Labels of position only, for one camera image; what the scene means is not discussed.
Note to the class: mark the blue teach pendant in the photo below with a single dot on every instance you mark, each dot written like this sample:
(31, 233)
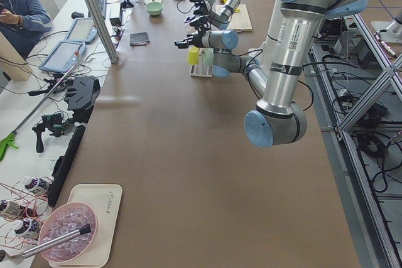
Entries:
(63, 56)
(82, 30)

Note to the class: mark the beige plastic tray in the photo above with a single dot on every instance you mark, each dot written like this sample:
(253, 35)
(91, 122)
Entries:
(104, 199)

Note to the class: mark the pink bowl of ice cubes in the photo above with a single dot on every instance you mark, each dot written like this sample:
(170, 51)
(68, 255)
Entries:
(66, 219)

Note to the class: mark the wooden cutting board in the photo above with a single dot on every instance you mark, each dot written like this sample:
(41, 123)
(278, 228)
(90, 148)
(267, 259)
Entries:
(237, 21)

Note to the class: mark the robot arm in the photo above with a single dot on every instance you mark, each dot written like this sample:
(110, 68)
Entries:
(276, 119)
(203, 14)

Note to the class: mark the grey folded cloth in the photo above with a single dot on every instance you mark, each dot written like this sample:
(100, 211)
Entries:
(138, 38)

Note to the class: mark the white wire cup rack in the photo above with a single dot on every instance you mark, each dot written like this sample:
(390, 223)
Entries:
(200, 70)

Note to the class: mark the green ceramic bowl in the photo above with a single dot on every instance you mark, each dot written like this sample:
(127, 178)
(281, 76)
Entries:
(154, 8)

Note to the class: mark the person in blue sweater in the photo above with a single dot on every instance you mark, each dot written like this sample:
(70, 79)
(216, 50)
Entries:
(23, 23)

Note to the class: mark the black keyboard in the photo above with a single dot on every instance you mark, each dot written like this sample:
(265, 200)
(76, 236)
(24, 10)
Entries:
(102, 5)

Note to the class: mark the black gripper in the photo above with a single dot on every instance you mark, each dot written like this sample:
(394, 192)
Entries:
(200, 5)
(196, 39)

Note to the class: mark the mint green cup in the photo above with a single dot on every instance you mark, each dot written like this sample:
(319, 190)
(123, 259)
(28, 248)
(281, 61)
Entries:
(208, 57)

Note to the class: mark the yellow cup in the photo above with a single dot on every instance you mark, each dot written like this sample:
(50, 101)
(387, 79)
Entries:
(193, 55)

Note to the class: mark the green handled grabber tool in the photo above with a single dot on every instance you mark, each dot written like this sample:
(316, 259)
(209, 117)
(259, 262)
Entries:
(9, 140)

